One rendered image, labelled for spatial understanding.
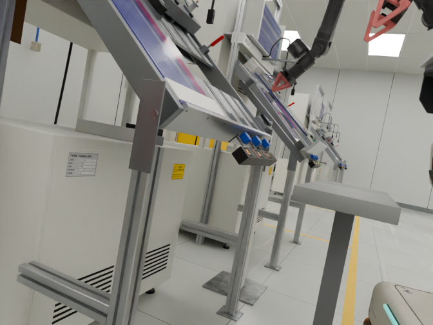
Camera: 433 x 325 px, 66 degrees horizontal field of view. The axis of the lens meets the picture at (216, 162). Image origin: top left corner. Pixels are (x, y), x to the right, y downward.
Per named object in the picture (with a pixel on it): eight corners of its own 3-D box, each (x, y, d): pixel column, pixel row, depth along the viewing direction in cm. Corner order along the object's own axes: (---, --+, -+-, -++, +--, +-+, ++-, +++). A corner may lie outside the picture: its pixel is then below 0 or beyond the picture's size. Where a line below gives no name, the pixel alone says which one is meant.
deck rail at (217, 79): (258, 148, 130) (270, 138, 128) (256, 148, 128) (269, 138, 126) (166, 20, 148) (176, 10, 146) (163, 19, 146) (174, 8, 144)
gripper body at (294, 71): (280, 68, 139) (294, 56, 137) (285, 75, 148) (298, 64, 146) (289, 80, 137) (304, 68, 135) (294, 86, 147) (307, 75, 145)
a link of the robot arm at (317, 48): (324, 48, 131) (328, 49, 138) (305, 26, 132) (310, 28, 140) (300, 69, 137) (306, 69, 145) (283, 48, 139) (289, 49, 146)
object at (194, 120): (256, 148, 128) (272, 137, 126) (163, 129, 68) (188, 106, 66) (255, 146, 129) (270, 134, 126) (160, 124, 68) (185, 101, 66)
